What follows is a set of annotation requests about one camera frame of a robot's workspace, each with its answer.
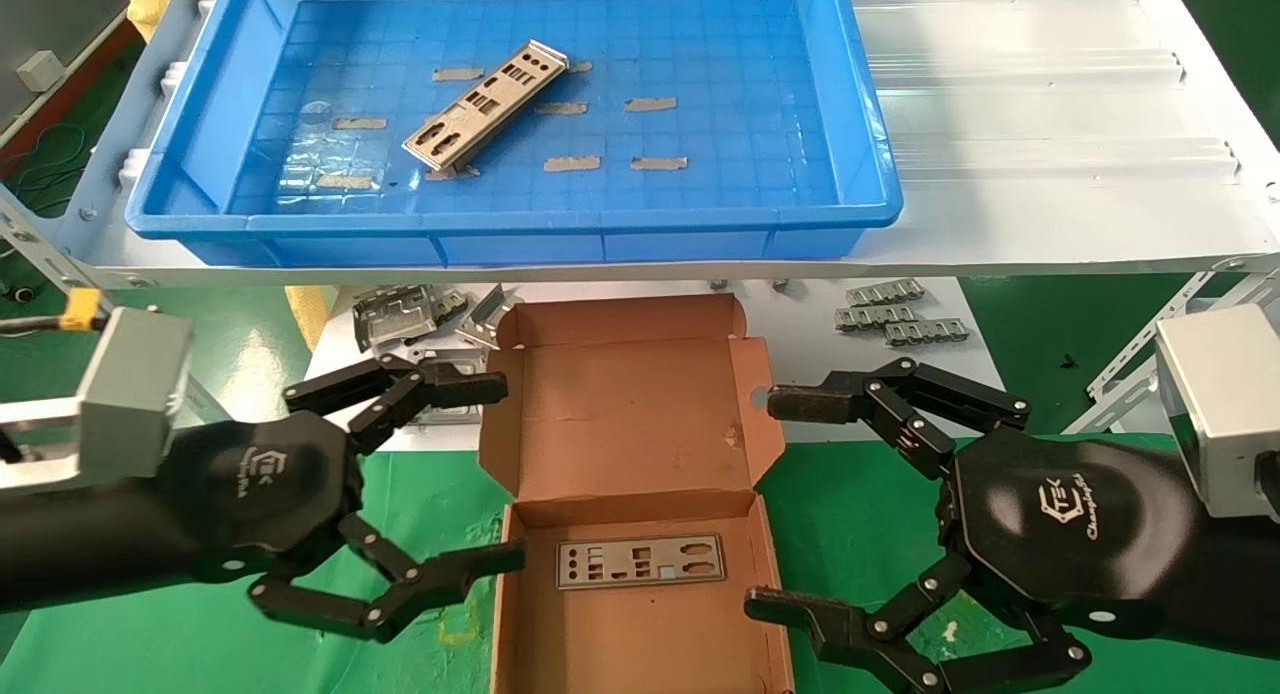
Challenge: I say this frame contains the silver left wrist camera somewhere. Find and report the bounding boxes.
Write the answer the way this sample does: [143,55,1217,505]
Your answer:
[0,309,196,491]

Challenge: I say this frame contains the open brown cardboard box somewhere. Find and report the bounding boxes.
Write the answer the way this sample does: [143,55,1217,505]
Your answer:
[478,292,798,694]

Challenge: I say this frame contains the white socket box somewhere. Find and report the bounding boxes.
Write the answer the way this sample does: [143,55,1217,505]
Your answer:
[18,50,67,94]

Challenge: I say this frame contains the black floor cable bundle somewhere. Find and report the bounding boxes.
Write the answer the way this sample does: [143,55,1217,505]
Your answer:
[0,124,91,215]

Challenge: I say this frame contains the blue plastic tray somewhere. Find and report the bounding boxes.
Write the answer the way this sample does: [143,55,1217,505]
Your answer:
[125,0,904,268]

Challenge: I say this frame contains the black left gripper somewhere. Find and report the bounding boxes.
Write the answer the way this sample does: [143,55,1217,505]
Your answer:
[0,359,529,644]

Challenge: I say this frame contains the green table cloth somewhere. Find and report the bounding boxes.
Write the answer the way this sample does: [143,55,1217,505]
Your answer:
[0,432,1280,694]

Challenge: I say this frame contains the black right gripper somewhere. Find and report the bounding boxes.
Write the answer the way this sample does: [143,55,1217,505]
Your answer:
[743,357,1280,694]

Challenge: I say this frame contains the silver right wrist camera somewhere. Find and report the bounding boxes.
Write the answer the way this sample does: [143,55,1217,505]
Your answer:
[1155,304,1280,523]

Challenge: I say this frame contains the metal I/O shield plate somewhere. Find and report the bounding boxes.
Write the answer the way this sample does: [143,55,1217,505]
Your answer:
[403,39,569,172]
[555,532,728,591]

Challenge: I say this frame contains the grey metal slotted strip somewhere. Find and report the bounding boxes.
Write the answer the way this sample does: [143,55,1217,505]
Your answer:
[885,317,969,347]
[835,304,916,332]
[845,279,926,307]

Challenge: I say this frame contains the large bent metal bracket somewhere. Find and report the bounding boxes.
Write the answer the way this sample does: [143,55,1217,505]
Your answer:
[352,284,441,353]

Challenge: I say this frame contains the angled metal bracket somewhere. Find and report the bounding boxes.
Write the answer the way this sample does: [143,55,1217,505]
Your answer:
[455,284,523,351]

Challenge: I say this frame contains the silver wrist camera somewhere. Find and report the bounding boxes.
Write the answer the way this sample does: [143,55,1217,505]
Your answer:
[1155,304,1280,523]
[0,309,196,491]

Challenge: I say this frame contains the white flat shelf board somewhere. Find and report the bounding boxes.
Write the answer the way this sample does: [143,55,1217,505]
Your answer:
[278,277,1006,455]

